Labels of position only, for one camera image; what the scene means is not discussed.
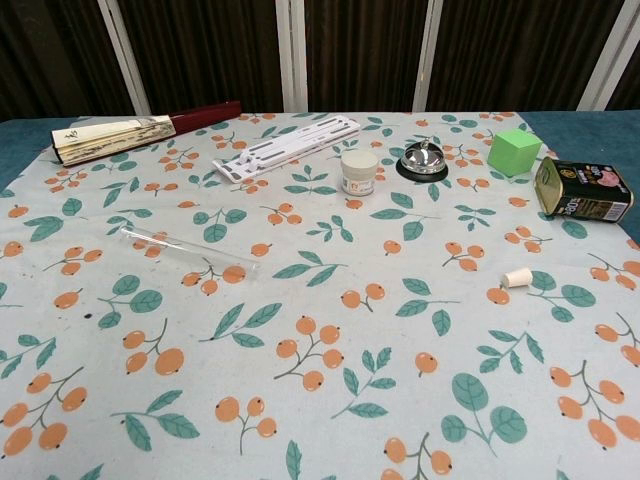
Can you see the transparent test tube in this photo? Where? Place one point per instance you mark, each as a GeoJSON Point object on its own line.
{"type": "Point", "coordinates": [190, 248]}

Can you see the white stopper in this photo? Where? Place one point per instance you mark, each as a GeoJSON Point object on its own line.
{"type": "Point", "coordinates": [517, 278]}

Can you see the fruit print tablecloth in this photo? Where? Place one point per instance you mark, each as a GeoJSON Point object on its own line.
{"type": "Point", "coordinates": [320, 300]}

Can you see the small white jar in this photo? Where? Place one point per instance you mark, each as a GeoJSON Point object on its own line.
{"type": "Point", "coordinates": [359, 175]}

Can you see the white folding laptop stand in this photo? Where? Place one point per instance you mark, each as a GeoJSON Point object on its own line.
{"type": "Point", "coordinates": [280, 150]}

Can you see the silver call bell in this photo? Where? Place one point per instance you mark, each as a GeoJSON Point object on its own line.
{"type": "Point", "coordinates": [422, 160]}

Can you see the green cube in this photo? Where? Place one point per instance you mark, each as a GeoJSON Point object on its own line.
{"type": "Point", "coordinates": [512, 152]}

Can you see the black luncheon meat can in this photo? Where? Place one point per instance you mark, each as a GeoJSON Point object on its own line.
{"type": "Point", "coordinates": [585, 192]}

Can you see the teal felt table cover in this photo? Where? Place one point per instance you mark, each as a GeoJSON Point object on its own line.
{"type": "Point", "coordinates": [590, 135]}

